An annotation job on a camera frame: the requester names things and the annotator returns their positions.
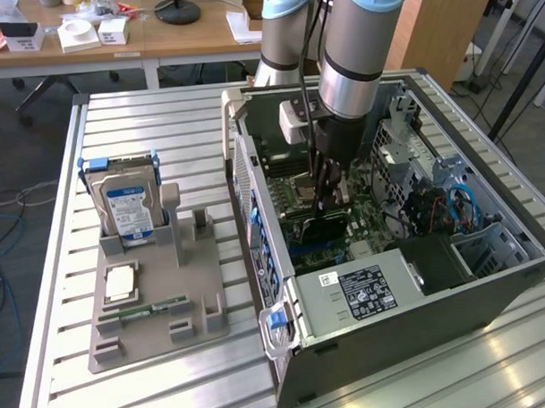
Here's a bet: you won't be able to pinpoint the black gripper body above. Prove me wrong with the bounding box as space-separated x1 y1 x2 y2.
311 113 367 166

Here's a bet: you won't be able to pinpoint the black graphics card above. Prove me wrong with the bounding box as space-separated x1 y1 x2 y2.
299 208 352 247

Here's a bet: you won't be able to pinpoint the CPU socket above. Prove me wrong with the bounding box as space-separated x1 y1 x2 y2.
288 173 316 201

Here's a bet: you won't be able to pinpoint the green motherboard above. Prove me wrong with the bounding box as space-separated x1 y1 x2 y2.
260 141 392 273

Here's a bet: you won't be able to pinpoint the perforated metal drive cage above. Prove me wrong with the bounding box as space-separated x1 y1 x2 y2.
369 93 439 206

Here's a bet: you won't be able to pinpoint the blue expansion slot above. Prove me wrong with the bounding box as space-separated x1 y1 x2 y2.
290 240 332 255

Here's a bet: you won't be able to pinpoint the grey power supply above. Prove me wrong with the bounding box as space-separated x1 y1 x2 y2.
294 247 426 338

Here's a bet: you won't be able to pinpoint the white papers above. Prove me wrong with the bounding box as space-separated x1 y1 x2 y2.
225 9 266 46

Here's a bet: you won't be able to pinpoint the case latch with blue tab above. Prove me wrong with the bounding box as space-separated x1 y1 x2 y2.
256 299 302 361

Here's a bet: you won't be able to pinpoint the small white cabinet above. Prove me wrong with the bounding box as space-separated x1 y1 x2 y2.
452 42 484 87

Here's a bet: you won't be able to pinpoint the cardboard box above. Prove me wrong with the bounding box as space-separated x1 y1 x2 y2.
241 0 269 22

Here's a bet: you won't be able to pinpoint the black stand pole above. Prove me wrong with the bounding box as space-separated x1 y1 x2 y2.
482 0 545 142

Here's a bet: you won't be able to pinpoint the open black PC case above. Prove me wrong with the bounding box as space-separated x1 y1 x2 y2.
220 64 545 408

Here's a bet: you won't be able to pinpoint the grey disk bay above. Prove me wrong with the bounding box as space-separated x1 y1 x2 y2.
449 221 532 280

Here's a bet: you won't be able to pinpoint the grey parts rack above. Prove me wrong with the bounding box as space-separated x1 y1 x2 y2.
81 181 233 375

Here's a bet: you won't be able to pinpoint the hard disk with blue caddy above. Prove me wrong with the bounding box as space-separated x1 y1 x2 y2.
75 149 166 244

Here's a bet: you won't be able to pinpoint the black lamp base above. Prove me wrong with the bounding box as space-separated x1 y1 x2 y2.
152 0 202 28

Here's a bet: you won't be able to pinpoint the green RAM stick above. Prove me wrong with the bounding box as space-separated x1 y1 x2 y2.
98 295 191 321

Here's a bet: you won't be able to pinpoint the silver CPU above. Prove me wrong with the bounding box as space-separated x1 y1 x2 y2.
103 265 138 303

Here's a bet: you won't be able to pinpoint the plain white box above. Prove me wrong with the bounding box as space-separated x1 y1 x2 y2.
97 15 132 47

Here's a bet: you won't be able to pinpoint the white box with round dish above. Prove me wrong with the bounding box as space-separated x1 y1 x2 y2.
55 20 101 55

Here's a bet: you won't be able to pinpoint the wooden desk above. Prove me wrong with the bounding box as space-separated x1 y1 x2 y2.
0 0 390 97

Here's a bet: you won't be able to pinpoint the black chair base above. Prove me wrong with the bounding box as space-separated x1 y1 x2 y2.
12 74 81 127

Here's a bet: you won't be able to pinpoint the white box with black top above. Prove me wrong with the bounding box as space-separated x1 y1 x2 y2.
1 21 47 53

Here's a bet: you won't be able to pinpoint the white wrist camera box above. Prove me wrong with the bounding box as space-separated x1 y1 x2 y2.
277 98 328 145

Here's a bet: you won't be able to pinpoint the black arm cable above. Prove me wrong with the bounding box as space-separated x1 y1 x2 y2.
296 0 340 160

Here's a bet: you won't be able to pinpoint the black and red wire bundle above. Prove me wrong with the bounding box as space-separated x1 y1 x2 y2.
408 186 452 236

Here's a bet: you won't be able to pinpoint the blue wire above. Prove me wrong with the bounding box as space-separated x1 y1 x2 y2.
446 183 483 234

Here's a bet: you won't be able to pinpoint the white table frame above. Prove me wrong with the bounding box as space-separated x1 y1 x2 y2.
471 0 545 113

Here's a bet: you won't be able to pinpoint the grey floor cable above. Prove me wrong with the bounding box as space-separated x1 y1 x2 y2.
0 179 58 210

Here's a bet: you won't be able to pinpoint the blue floor cable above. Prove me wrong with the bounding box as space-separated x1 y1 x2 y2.
0 201 29 380

